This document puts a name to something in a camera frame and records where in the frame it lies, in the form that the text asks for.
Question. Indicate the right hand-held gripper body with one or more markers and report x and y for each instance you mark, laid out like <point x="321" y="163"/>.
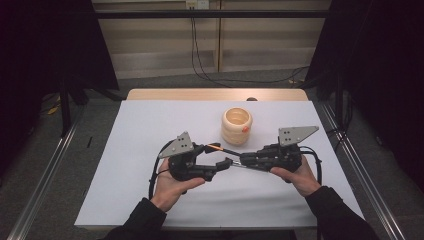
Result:
<point x="283" y="156"/>

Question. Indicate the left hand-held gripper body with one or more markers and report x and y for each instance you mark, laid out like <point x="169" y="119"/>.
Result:
<point x="181" y="163"/>

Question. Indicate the beige ribbed holder cup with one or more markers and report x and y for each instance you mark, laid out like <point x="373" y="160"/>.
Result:
<point x="235" y="133"/>

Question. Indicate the person's right hand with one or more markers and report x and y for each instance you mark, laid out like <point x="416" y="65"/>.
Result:
<point x="300" y="180"/>

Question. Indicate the person's left hand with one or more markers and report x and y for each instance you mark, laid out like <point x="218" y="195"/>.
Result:
<point x="170" y="190"/>

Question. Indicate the white table cover sheet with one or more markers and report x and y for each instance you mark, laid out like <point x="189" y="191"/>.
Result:
<point x="133" y="133"/>

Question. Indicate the black metal stand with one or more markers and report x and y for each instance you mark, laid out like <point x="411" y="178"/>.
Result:
<point x="65" y="113"/>
<point x="339" y="100"/>

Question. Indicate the small black floor object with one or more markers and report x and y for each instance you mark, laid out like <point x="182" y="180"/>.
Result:
<point x="89" y="142"/>

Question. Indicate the black curtain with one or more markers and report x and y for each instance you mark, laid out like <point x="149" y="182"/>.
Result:
<point x="33" y="50"/>
<point x="383" y="66"/>

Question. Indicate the small yellow floor object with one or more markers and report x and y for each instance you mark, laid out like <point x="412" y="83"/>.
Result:
<point x="53" y="110"/>

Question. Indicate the aluminium floor rail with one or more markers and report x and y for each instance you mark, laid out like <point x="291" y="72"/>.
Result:
<point x="384" y="216"/>
<point x="43" y="180"/>

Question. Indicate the white wall socket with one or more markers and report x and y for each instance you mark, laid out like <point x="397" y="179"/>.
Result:
<point x="197" y="4"/>

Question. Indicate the black horizontal frame bar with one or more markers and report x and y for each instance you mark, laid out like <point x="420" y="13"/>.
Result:
<point x="150" y="14"/>

